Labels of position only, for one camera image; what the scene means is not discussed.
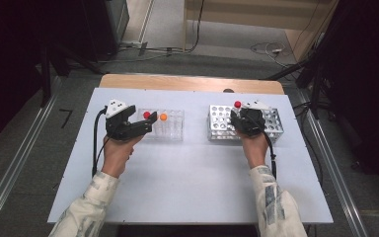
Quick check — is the person's right hand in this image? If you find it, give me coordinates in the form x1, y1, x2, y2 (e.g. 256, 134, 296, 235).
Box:
236, 129, 270, 170

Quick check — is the wooden partition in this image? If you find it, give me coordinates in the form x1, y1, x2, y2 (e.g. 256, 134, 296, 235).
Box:
182, 0, 340, 62

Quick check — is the aluminium floor rail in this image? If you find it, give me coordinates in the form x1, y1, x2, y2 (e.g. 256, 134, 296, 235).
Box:
296, 88, 370, 237
0, 77, 62, 237

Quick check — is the black floor cable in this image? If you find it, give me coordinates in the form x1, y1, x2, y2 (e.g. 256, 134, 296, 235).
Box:
164, 0, 206, 55

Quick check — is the orange cap test tube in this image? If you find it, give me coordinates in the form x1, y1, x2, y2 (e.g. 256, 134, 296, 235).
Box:
159, 113, 169, 131

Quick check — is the white coiled cable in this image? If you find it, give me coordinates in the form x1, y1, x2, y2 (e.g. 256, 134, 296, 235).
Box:
250, 41, 289, 67

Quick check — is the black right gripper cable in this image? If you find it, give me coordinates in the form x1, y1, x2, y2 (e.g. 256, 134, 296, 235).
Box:
261, 129, 278, 181

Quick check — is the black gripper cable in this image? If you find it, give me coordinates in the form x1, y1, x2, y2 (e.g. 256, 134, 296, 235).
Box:
91, 106, 110, 178
261, 129, 278, 181

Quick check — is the person's left hand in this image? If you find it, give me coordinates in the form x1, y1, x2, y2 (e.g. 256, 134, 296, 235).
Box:
101, 133, 145, 179

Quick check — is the grey power strip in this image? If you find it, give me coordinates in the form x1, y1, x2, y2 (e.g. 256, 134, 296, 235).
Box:
119, 39, 149, 57

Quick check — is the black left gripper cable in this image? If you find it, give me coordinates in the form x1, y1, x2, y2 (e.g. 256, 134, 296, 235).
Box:
91, 106, 110, 178

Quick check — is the clear acrylic tube rack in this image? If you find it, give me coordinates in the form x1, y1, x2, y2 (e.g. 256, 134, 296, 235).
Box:
135, 108, 186, 142

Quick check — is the metal tube rack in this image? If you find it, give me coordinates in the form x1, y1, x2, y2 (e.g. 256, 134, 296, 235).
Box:
206, 104, 284, 144

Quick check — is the black metal stand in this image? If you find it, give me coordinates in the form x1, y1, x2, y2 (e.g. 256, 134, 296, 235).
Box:
265, 48, 331, 120
38, 42, 107, 109

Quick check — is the dark cabinet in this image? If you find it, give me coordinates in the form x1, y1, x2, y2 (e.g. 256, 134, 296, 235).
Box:
82, 0, 130, 62

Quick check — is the dark curtain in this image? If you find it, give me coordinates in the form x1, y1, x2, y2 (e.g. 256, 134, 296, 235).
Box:
309, 0, 379, 198
0, 0, 92, 154

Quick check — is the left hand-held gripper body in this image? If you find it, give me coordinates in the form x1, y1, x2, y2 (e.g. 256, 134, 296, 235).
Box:
104, 98, 136, 142

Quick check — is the wooden table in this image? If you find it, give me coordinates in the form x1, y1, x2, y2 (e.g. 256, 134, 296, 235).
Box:
98, 73, 285, 96

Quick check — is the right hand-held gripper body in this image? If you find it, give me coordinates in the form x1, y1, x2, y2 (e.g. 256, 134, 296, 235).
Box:
238, 99, 273, 138

